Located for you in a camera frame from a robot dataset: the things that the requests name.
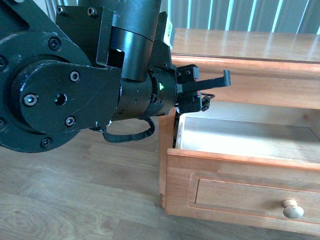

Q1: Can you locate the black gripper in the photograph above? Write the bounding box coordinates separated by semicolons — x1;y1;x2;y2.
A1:
175;64;231;113

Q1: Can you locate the wooden top drawer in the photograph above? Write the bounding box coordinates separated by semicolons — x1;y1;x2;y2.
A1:
165;117;320;235

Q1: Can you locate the round wooden drawer knob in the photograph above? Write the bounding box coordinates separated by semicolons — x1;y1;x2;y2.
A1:
282;199;305;220

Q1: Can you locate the wooden drawer cabinet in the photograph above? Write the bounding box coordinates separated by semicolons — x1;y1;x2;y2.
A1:
158;27;320;210

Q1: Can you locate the grey striped curtain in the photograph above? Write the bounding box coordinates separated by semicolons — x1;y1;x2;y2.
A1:
160;0;320;35

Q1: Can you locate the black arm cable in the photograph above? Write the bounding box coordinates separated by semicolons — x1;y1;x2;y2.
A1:
88;117;156;144

